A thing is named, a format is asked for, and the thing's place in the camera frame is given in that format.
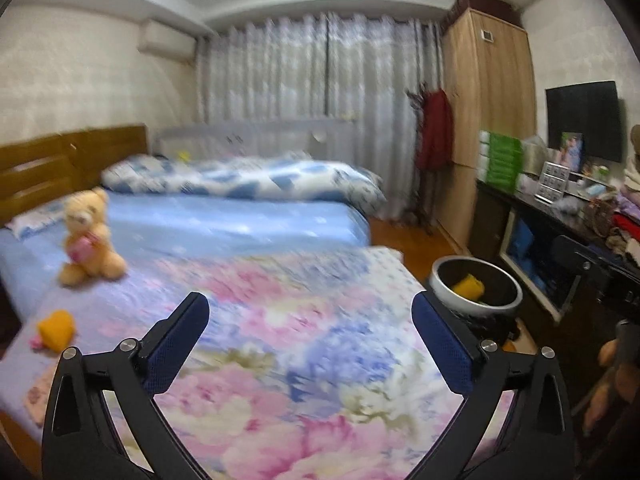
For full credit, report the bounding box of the pile of clothes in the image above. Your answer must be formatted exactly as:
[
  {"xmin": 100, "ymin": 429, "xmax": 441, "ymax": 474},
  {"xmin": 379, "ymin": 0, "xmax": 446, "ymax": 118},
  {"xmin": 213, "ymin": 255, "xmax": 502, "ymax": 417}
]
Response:
[{"xmin": 607, "ymin": 125, "xmax": 640, "ymax": 261}]

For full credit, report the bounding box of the red coat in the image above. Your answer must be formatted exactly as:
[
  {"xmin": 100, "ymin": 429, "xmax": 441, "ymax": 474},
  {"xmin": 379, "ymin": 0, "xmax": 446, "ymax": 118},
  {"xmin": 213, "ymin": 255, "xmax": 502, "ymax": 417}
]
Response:
[{"xmin": 416, "ymin": 89, "xmax": 455, "ymax": 171}]

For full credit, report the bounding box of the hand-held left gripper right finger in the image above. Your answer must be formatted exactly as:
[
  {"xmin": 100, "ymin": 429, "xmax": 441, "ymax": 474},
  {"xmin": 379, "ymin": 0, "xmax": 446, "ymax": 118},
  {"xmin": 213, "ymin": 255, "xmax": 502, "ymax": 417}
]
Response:
[{"xmin": 411, "ymin": 288, "xmax": 576, "ymax": 480}]

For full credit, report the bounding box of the white air conditioner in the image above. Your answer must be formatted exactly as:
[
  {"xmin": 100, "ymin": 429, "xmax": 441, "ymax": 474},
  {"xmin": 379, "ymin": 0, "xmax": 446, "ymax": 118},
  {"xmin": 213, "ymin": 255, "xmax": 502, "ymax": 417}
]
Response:
[{"xmin": 139, "ymin": 19, "xmax": 197, "ymax": 63}]

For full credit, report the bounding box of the blue white pillow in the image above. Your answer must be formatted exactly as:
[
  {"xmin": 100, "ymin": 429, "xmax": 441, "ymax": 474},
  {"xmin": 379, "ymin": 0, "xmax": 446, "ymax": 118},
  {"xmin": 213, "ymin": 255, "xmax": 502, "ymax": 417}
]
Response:
[{"xmin": 7, "ymin": 200, "xmax": 71, "ymax": 238}]

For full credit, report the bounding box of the yellow teddy bear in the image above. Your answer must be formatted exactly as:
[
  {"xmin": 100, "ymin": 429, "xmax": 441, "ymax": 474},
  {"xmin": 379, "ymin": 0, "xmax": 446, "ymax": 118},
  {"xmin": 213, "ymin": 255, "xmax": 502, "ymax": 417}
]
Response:
[{"xmin": 59, "ymin": 187, "xmax": 127, "ymax": 287}]

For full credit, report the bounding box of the tall wooden wardrobe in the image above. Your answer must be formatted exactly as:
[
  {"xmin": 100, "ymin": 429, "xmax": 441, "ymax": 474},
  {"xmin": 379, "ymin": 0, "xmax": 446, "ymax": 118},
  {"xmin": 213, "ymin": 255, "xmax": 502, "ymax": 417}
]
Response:
[{"xmin": 440, "ymin": 7, "xmax": 538, "ymax": 256}]

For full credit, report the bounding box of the person's right hand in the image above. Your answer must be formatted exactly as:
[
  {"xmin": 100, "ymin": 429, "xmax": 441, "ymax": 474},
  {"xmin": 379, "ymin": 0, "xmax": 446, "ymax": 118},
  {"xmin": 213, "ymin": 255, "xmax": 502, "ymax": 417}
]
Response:
[{"xmin": 582, "ymin": 339, "xmax": 640, "ymax": 436}]

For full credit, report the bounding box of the blue white cartoon duvet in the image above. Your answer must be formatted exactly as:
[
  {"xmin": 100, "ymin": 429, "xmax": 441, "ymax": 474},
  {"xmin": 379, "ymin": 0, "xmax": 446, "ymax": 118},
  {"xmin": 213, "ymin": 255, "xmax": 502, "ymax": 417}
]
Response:
[{"xmin": 101, "ymin": 152, "xmax": 386, "ymax": 211}]

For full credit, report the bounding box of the framed colour photo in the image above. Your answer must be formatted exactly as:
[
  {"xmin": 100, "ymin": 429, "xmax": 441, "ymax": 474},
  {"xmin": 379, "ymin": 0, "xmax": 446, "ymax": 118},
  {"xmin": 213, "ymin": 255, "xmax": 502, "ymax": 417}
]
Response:
[{"xmin": 559, "ymin": 132, "xmax": 584, "ymax": 171}]

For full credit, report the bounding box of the grey patterned curtain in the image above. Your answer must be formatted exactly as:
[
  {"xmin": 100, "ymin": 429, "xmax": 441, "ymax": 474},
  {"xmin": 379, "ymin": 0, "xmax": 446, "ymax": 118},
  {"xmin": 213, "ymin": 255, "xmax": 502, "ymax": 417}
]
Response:
[
  {"xmin": 327, "ymin": 12, "xmax": 446, "ymax": 221},
  {"xmin": 197, "ymin": 15, "xmax": 331, "ymax": 126}
]

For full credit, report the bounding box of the floral pink blanket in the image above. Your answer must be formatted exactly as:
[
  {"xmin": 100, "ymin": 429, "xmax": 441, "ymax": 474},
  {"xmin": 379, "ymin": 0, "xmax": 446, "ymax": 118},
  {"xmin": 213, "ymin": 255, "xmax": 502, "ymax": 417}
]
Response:
[{"xmin": 0, "ymin": 246, "xmax": 516, "ymax": 480}]

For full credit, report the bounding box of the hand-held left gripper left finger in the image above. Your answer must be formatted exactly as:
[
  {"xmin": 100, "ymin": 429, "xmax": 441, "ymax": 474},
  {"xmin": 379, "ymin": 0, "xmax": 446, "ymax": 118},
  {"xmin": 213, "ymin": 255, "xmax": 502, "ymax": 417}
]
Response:
[{"xmin": 41, "ymin": 291, "xmax": 211, "ymax": 480}]

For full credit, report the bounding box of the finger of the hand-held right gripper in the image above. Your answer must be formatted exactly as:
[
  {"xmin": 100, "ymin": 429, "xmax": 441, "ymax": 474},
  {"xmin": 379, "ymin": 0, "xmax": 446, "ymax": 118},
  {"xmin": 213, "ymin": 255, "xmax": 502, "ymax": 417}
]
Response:
[{"xmin": 552, "ymin": 234, "xmax": 608, "ymax": 281}]

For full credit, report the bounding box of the orange foam fruit net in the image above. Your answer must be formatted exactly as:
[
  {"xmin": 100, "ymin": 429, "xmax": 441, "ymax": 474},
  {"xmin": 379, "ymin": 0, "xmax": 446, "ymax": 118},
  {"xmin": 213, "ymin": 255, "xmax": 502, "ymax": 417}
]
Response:
[
  {"xmin": 451, "ymin": 274, "xmax": 485, "ymax": 303},
  {"xmin": 39, "ymin": 310, "xmax": 77, "ymax": 352}
]

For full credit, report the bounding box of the blue box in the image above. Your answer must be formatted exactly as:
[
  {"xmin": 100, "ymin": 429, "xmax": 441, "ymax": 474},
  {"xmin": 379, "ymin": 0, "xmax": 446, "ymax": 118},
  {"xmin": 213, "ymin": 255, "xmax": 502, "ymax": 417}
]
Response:
[{"xmin": 510, "ymin": 217, "xmax": 538, "ymax": 271}]

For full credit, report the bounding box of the black television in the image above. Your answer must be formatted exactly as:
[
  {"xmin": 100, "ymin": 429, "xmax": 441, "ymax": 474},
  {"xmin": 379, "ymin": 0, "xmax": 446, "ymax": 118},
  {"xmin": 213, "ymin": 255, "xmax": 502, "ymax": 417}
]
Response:
[{"xmin": 545, "ymin": 81, "xmax": 623, "ymax": 158}]

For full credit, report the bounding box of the wooden headboard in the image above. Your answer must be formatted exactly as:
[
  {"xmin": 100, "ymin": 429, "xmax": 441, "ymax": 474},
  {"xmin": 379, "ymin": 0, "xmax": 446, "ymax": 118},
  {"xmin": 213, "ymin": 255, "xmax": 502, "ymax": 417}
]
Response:
[{"xmin": 0, "ymin": 124, "xmax": 148, "ymax": 226}]

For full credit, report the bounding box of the dark wooden coat rack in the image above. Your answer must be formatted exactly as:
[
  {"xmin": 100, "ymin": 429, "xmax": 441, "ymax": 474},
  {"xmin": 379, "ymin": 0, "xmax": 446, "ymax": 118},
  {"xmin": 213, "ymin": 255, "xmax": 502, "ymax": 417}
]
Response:
[{"xmin": 406, "ymin": 85, "xmax": 436, "ymax": 233}]

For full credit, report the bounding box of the white round trash bin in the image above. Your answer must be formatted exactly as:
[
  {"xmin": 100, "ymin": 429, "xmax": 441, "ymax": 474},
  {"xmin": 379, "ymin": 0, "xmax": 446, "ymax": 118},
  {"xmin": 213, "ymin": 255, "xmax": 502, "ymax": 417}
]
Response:
[{"xmin": 429, "ymin": 255, "xmax": 523, "ymax": 348}]

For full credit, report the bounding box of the grey bed guard rail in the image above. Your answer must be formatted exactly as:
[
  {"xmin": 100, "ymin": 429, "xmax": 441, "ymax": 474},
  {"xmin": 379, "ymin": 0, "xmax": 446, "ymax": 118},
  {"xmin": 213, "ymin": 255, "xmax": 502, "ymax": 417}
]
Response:
[{"xmin": 155, "ymin": 120, "xmax": 358, "ymax": 161}]

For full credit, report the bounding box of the clear plastic bag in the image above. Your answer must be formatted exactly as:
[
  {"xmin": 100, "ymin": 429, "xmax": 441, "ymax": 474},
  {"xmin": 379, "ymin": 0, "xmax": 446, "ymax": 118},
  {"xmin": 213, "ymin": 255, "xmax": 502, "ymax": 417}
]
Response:
[{"xmin": 522, "ymin": 135, "xmax": 548, "ymax": 176}]

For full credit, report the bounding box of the dark box on wardrobe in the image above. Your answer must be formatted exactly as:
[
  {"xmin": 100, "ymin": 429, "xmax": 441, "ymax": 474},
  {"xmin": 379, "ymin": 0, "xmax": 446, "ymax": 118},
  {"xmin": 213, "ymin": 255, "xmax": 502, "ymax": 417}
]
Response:
[{"xmin": 447, "ymin": 0, "xmax": 523, "ymax": 26}]

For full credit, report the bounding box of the brown woven basket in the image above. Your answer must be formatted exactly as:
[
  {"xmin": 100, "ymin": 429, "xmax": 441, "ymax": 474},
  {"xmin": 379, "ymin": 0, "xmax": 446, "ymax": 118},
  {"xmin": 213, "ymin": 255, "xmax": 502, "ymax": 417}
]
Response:
[{"xmin": 585, "ymin": 200, "xmax": 618, "ymax": 236}]

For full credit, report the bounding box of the stack of green tissue packs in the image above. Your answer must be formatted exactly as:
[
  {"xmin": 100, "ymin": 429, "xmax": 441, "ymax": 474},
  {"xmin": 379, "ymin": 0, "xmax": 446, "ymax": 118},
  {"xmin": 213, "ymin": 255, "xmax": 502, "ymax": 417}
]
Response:
[{"xmin": 480, "ymin": 131, "xmax": 523, "ymax": 193}]

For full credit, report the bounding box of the bed with blue sheet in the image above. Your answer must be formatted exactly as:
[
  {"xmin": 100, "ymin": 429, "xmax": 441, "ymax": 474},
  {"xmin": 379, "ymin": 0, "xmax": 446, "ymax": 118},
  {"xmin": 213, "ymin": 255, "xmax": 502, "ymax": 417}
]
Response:
[{"xmin": 0, "ymin": 192, "xmax": 371, "ymax": 331}]

